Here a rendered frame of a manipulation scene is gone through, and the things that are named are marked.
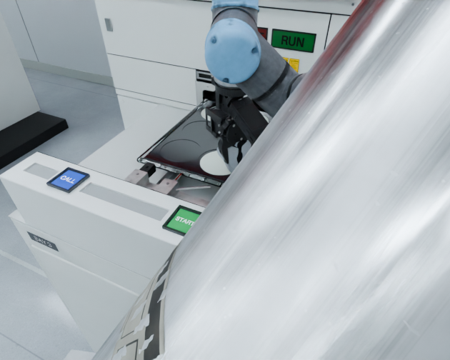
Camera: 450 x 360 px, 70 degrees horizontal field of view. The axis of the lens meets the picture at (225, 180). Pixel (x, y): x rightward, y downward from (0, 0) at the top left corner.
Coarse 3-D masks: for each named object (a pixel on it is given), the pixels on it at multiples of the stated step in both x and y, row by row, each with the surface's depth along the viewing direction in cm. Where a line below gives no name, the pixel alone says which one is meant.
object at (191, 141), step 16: (192, 128) 89; (160, 144) 82; (176, 144) 83; (192, 144) 83; (208, 144) 82; (160, 160) 77; (176, 160) 77; (192, 160) 77; (208, 176) 72; (224, 176) 72
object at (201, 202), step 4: (148, 184) 73; (152, 184) 73; (156, 184) 73; (148, 188) 72; (152, 188) 72; (180, 192) 71; (176, 196) 70; (180, 196) 70; (184, 196) 70; (188, 196) 70; (192, 196) 70; (184, 200) 69; (188, 200) 69; (192, 200) 69; (196, 200) 69; (200, 200) 69; (204, 200) 69; (200, 204) 68; (204, 204) 68
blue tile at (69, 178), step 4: (68, 172) 63; (72, 172) 63; (60, 176) 62; (64, 176) 62; (68, 176) 62; (72, 176) 62; (76, 176) 62; (80, 176) 62; (56, 180) 61; (60, 180) 61; (64, 180) 61; (68, 180) 61; (72, 180) 61; (76, 180) 61; (56, 184) 60; (60, 184) 60; (64, 184) 60; (68, 184) 60; (72, 184) 60; (64, 188) 60; (68, 188) 60
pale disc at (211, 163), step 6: (204, 156) 78; (210, 156) 78; (216, 156) 78; (204, 162) 76; (210, 162) 76; (216, 162) 76; (222, 162) 76; (204, 168) 75; (210, 168) 75; (216, 168) 75; (222, 168) 75; (216, 174) 73; (222, 174) 73
